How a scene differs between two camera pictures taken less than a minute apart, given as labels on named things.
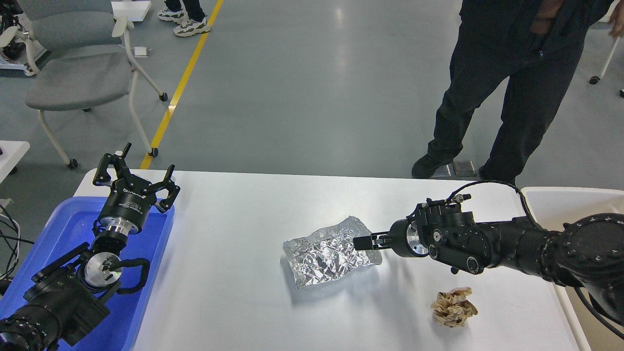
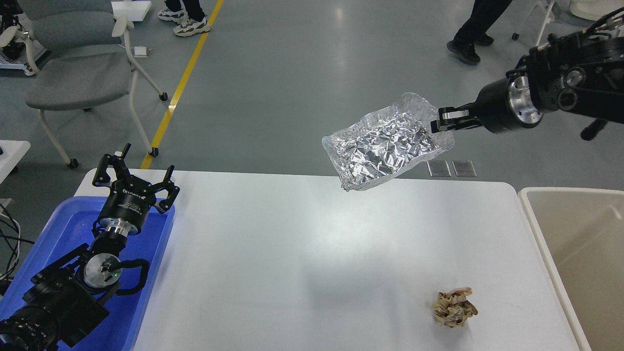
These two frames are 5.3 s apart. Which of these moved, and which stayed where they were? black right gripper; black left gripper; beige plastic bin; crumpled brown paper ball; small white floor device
Moved: black right gripper
Stayed: crumpled brown paper ball; small white floor device; beige plastic bin; black left gripper
